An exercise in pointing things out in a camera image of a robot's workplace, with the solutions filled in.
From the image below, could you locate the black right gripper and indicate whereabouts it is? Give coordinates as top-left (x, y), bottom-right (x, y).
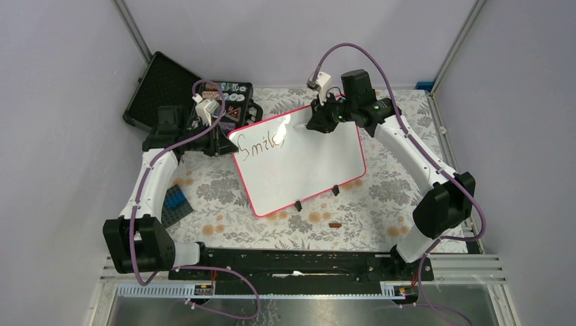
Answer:
top-left (306, 90), bottom-right (357, 134)

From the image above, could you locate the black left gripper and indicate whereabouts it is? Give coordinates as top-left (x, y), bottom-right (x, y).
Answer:
top-left (180, 118), bottom-right (238, 156)

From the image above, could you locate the pink framed whiteboard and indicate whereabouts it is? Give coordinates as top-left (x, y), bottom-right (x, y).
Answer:
top-left (228, 106), bottom-right (367, 217)

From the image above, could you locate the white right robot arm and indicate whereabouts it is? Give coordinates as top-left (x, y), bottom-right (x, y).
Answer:
top-left (306, 69), bottom-right (475, 280)

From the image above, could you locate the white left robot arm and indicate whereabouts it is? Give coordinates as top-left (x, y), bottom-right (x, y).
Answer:
top-left (103, 103), bottom-right (226, 283)

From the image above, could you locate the black poker chip case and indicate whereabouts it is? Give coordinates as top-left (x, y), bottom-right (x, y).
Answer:
top-left (123, 52), bottom-right (264, 134)

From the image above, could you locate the blue lego brick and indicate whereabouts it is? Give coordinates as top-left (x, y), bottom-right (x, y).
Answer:
top-left (164, 189), bottom-right (186, 210)

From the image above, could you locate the grey lego baseplate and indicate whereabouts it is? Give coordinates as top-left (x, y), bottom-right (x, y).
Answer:
top-left (160, 185), bottom-right (194, 229)

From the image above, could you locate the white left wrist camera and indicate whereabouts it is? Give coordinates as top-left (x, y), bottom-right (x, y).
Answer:
top-left (192, 94), bottom-right (219, 126)

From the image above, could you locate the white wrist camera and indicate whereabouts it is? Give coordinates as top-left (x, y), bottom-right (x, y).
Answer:
top-left (192, 94), bottom-right (219, 126)
top-left (306, 71), bottom-right (331, 106)

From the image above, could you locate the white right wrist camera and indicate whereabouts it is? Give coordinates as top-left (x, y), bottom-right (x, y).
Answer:
top-left (306, 71), bottom-right (331, 106)

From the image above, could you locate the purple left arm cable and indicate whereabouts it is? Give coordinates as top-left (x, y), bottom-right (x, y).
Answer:
top-left (128, 79), bottom-right (263, 321)

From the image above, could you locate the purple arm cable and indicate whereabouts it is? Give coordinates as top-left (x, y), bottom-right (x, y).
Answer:
top-left (308, 43), bottom-right (488, 326)
top-left (128, 79), bottom-right (263, 321)

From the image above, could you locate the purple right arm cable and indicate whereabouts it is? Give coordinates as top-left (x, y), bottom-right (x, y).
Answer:
top-left (308, 43), bottom-right (488, 326)

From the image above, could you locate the blue corner bracket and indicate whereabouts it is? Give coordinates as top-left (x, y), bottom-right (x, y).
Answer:
top-left (415, 81), bottom-right (435, 92)

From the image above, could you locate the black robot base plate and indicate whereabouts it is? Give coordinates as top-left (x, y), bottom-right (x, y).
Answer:
top-left (200, 247), bottom-right (434, 281)

